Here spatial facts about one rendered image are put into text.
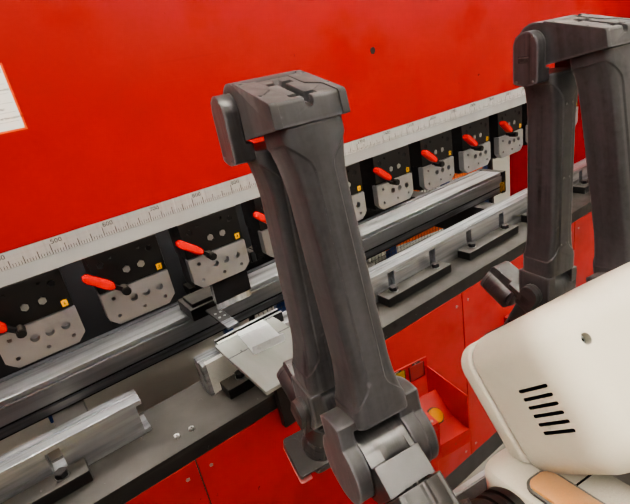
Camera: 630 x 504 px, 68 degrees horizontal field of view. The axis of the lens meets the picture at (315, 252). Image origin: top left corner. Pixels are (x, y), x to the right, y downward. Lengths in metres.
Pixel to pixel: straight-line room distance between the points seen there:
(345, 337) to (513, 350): 0.16
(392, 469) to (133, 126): 0.82
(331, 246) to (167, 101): 0.71
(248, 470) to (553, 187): 0.97
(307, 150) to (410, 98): 1.09
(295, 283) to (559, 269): 0.46
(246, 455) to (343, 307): 0.89
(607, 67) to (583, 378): 0.39
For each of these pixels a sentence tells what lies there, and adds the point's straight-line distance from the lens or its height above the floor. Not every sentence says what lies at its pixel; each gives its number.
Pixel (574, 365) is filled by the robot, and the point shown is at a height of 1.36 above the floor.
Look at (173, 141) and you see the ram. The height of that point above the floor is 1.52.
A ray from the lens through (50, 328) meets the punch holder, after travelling 1.11.
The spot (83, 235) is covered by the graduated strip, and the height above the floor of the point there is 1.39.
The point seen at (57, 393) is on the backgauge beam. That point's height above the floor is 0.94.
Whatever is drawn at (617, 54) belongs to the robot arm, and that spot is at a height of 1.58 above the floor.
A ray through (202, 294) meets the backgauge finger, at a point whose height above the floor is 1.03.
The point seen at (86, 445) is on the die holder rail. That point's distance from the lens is 1.25.
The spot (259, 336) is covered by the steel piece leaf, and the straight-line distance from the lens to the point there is 1.24.
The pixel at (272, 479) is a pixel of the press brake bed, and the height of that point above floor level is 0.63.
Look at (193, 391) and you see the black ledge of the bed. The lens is 1.35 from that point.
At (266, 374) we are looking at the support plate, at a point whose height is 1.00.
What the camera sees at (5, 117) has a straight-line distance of 1.02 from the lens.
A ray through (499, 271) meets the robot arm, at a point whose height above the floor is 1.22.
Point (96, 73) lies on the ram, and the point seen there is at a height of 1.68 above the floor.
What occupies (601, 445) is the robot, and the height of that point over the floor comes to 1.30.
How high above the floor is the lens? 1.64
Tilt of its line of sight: 22 degrees down
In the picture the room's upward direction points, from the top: 11 degrees counter-clockwise
